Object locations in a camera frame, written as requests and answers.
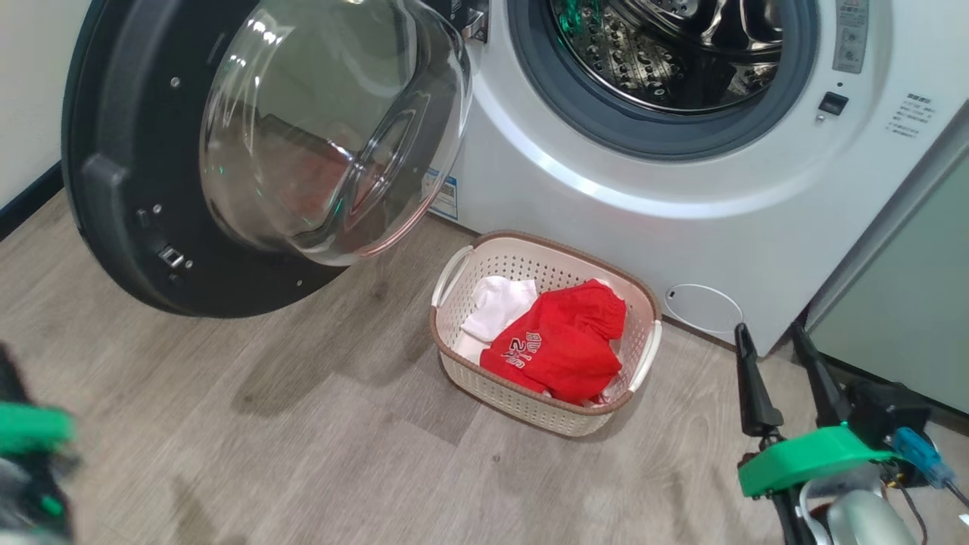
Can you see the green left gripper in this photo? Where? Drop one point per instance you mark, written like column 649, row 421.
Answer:
column 30, row 428

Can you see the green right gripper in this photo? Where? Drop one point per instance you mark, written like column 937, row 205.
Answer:
column 810, row 454

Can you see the black washing machine door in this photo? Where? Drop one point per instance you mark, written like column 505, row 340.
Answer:
column 136, row 189

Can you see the red sports garment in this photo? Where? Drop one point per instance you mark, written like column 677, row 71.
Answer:
column 560, row 344

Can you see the white garment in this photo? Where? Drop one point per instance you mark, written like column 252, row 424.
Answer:
column 496, row 306

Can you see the white front-load washing machine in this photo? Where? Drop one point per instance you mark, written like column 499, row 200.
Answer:
column 681, row 204

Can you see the cream plastic laundry basket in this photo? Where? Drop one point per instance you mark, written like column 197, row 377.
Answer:
column 545, row 412

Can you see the black door lock socket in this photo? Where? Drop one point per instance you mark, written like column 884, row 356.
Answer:
column 833, row 103

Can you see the steel washing machine drum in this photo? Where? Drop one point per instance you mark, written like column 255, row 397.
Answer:
column 666, row 53

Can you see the grey rubber door gasket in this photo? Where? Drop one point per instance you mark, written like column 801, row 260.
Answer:
column 545, row 98

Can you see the chrome door hinge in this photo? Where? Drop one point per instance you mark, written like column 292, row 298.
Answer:
column 473, row 19

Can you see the round filter cover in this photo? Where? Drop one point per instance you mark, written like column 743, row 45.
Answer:
column 704, row 309

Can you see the pale green cabinet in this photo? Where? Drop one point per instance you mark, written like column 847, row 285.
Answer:
column 901, row 318

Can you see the dark baseboard strip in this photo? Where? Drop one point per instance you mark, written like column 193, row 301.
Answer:
column 30, row 200

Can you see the printed warning text label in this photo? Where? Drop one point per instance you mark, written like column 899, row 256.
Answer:
column 911, row 115

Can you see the grey control panel strip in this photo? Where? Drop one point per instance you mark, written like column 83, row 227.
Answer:
column 851, row 34

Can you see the blue energy label sticker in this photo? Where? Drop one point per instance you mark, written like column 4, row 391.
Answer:
column 445, row 195

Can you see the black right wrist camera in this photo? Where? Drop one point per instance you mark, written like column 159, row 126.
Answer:
column 886, row 412

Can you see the blue right camera connector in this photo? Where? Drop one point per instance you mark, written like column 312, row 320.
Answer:
column 920, row 454

